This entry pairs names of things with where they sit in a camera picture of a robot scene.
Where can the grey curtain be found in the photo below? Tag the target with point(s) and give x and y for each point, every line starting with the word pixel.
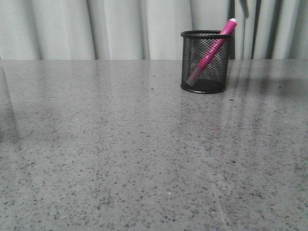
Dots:
pixel 148 29

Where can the black mesh pen holder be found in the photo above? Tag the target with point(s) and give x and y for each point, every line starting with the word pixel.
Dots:
pixel 195 45

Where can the pink pen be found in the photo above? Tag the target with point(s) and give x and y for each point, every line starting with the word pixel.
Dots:
pixel 212 51

